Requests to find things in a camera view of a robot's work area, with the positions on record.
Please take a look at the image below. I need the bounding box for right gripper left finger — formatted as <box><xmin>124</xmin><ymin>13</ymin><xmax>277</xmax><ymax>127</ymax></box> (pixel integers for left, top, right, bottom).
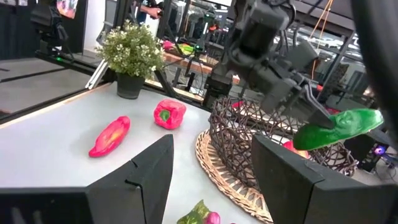
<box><xmin>0</xmin><ymin>134</ymin><xmax>175</xmax><ymax>224</ymax></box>

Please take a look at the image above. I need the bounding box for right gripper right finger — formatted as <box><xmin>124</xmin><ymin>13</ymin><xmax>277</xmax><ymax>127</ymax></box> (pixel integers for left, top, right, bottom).
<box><xmin>251</xmin><ymin>134</ymin><xmax>398</xmax><ymax>224</ymax></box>

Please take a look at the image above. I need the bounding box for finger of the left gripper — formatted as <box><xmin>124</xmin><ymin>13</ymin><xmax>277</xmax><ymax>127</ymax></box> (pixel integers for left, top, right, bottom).
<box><xmin>306</xmin><ymin>84</ymin><xmax>335</xmax><ymax>129</ymax></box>

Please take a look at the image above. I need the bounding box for green cucumber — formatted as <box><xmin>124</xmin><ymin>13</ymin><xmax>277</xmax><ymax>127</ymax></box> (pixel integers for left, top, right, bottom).
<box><xmin>292</xmin><ymin>108</ymin><xmax>385</xmax><ymax>151</ymax></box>

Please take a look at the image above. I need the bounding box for red green mango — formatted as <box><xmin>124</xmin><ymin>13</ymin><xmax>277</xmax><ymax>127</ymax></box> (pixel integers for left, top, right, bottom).
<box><xmin>282</xmin><ymin>140</ymin><xmax>310</xmax><ymax>159</ymax></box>

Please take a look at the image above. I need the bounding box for long red chili pepper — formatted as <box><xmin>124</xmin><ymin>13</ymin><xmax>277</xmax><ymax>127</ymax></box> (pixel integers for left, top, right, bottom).
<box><xmin>88</xmin><ymin>115</ymin><xmax>131</xmax><ymax>159</ymax></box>

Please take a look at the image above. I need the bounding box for pink grape bunch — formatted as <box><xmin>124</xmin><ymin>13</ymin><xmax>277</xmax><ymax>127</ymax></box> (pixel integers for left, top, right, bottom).
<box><xmin>176</xmin><ymin>199</ymin><xmax>237</xmax><ymax>224</ymax></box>

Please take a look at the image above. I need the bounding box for red bell pepper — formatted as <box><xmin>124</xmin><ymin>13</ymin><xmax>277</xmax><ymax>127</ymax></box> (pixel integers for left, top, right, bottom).
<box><xmin>153</xmin><ymin>99</ymin><xmax>187</xmax><ymax>131</ymax></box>

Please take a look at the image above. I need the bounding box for round woven placemat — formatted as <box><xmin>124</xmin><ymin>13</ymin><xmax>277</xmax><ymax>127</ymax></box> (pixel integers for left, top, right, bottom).
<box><xmin>195</xmin><ymin>129</ymin><xmax>274</xmax><ymax>224</ymax></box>

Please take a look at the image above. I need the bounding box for white flowered plant dark pot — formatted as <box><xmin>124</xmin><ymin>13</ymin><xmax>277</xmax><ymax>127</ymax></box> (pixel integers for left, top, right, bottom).
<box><xmin>95</xmin><ymin>19</ymin><xmax>167</xmax><ymax>100</ymax></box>

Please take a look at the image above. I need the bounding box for person's hand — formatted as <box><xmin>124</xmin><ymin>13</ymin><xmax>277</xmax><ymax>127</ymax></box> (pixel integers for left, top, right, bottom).
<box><xmin>139</xmin><ymin>4</ymin><xmax>163</xmax><ymax>20</ymax></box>

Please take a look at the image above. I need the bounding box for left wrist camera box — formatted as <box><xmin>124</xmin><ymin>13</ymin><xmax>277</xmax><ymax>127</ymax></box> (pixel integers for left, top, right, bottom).
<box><xmin>287</xmin><ymin>40</ymin><xmax>320</xmax><ymax>71</ymax></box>

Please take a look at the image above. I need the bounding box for dark wire basket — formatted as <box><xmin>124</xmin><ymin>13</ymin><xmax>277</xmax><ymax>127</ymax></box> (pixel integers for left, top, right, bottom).
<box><xmin>208</xmin><ymin>95</ymin><xmax>360</xmax><ymax>190</ymax></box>

